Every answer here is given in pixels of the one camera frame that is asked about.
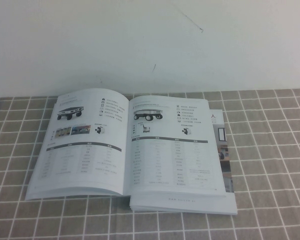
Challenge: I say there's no white product brochure book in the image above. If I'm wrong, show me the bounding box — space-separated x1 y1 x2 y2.
24 87 227 201

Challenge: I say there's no grey checked tablecloth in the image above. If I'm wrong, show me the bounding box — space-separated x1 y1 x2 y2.
0 88 300 240

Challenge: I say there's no stack of white brochures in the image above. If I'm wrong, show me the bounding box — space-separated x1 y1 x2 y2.
128 108 238 216

